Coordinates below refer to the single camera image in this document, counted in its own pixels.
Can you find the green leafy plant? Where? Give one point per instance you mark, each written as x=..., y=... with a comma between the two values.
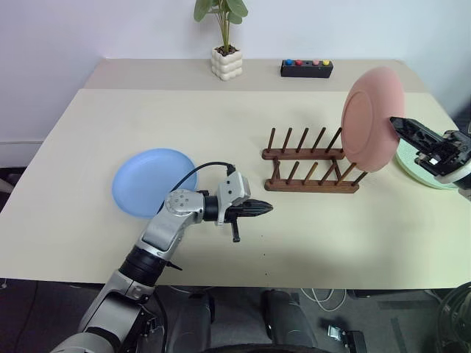
x=221, y=14

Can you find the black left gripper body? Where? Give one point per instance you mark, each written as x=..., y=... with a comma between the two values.
x=235, y=213

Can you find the black floor device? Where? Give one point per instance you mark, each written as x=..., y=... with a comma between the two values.
x=344, y=336

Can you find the white bubble plant pot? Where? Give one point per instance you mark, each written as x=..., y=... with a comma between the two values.
x=226, y=62

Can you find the blue plate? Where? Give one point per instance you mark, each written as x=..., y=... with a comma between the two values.
x=147, y=180

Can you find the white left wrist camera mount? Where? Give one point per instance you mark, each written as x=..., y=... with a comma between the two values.
x=232, y=187

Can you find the pink plate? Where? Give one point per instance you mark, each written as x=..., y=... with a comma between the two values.
x=368, y=117

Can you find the dark rounded robot leg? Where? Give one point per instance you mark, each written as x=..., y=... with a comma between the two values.
x=287, y=320

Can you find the wooden dish rack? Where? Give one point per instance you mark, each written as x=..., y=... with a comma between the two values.
x=312, y=182

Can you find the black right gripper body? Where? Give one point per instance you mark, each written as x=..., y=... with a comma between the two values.
x=447, y=154

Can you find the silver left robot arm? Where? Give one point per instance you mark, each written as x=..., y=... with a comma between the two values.
x=173, y=217

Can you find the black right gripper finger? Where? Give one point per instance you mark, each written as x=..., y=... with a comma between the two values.
x=406, y=140
x=412, y=127

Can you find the dark round wheel shape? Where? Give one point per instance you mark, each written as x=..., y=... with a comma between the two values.
x=456, y=316

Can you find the green plate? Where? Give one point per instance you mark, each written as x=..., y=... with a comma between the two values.
x=408, y=162

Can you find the black box with coloured buttons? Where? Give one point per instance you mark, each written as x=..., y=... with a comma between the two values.
x=307, y=70

